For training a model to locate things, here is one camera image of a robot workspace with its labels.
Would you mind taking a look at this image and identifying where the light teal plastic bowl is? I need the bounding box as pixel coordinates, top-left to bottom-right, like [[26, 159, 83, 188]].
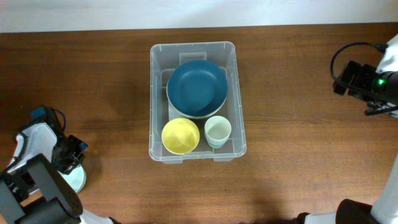
[[59, 165, 86, 193]]

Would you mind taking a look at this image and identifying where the yellow plastic bowl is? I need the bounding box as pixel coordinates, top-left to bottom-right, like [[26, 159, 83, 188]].
[[161, 118, 200, 155]]

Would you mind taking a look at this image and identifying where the beige plastic bowl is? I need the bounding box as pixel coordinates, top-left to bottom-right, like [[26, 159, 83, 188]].
[[162, 87, 227, 119]]

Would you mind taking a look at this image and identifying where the dark blue bowl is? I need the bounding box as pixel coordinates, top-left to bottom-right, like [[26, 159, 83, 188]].
[[167, 60, 228, 116]]

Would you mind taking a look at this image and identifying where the green plastic cup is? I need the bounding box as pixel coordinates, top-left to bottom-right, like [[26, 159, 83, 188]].
[[207, 140, 226, 149]]

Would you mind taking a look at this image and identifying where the cream plastic cup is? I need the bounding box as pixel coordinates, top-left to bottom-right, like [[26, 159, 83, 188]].
[[205, 116, 232, 141]]

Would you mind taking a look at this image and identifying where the grey plastic cup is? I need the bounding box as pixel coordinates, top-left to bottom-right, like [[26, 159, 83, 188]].
[[205, 134, 229, 142]]

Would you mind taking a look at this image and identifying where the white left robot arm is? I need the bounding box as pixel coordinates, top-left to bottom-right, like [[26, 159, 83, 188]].
[[1, 122, 117, 224]]

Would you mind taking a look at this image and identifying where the clear plastic storage bin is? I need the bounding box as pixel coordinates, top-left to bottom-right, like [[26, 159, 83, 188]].
[[149, 41, 247, 164]]

